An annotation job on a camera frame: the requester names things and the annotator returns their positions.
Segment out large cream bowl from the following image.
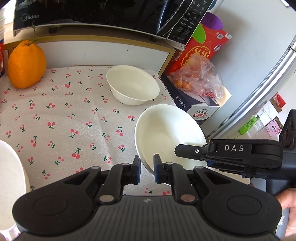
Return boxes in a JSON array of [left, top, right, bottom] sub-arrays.
[[134, 104, 206, 182]]

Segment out plain white plate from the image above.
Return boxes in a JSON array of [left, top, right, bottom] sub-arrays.
[[1, 141, 30, 240]]

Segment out person right hand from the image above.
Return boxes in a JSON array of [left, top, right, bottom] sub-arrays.
[[276, 188, 296, 240]]

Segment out green bottle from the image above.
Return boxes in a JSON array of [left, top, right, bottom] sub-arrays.
[[238, 114, 259, 135]]

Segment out Ganten water carton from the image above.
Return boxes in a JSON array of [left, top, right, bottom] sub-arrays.
[[161, 73, 232, 125]]

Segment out cherry print tablecloth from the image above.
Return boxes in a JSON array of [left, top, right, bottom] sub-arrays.
[[1, 66, 173, 190]]

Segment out plastic bag of fruit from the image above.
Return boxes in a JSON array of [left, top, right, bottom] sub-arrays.
[[168, 53, 224, 99]]

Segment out medium cream bowl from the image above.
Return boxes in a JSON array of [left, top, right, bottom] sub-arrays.
[[106, 65, 160, 106]]

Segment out red gift box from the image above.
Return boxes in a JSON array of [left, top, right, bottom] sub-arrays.
[[164, 24, 232, 75]]

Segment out silver refrigerator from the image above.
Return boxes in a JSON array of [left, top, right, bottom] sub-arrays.
[[201, 1, 295, 138]]

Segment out black Midea microwave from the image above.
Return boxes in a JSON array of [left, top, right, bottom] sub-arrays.
[[13, 0, 212, 45]]

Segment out large orange on table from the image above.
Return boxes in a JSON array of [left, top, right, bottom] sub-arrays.
[[8, 40, 47, 89]]

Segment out red lidded can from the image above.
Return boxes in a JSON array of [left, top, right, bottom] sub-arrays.
[[0, 42, 4, 77]]

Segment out stack of white cups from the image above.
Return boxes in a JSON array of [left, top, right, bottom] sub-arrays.
[[0, 9, 5, 45]]

